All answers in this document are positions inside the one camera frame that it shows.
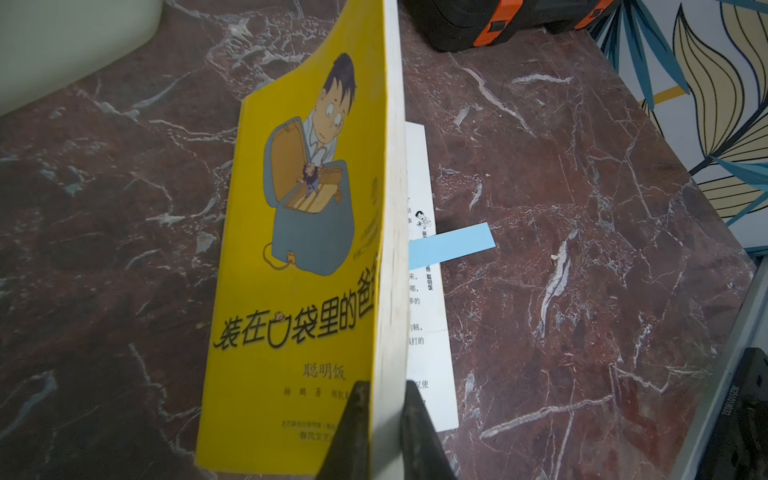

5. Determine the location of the aluminium mounting rail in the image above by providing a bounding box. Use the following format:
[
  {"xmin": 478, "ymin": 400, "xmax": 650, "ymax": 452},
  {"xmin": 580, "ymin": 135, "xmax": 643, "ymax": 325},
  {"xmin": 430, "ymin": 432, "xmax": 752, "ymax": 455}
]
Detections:
[{"xmin": 669, "ymin": 255, "xmax": 767, "ymax": 479}]

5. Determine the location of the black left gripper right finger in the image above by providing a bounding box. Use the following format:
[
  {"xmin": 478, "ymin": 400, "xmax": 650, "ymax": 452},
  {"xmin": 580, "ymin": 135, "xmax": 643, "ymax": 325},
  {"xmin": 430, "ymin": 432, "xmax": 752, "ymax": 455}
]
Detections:
[{"xmin": 400, "ymin": 380, "xmax": 457, "ymax": 480}]

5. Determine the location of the yellow cartoon cover book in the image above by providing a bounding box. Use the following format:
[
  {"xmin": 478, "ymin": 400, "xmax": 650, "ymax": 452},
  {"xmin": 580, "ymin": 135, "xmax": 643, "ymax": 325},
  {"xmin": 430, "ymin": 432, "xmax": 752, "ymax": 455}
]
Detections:
[{"xmin": 195, "ymin": 1, "xmax": 420, "ymax": 479}]

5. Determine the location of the black plastic tool case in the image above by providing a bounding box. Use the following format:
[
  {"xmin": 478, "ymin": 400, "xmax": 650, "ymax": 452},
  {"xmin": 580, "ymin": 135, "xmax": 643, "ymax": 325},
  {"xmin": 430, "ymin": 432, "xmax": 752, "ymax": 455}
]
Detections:
[{"xmin": 404, "ymin": 0, "xmax": 621, "ymax": 52}]

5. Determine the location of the white bin with green bag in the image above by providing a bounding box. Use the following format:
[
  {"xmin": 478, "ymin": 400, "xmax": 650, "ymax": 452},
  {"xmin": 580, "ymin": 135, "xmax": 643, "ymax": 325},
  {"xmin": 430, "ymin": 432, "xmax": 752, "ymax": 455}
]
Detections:
[{"xmin": 1, "ymin": 1, "xmax": 163, "ymax": 115}]

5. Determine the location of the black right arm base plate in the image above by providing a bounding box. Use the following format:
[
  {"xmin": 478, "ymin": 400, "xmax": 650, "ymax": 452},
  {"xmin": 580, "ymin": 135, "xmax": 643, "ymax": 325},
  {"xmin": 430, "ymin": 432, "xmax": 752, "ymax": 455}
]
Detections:
[{"xmin": 696, "ymin": 347, "xmax": 767, "ymax": 480}]

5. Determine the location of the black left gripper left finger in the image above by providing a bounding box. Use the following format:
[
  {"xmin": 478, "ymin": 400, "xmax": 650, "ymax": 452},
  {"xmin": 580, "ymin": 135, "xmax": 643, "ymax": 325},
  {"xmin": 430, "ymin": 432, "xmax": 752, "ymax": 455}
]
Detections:
[{"xmin": 315, "ymin": 381, "xmax": 370, "ymax": 480}]

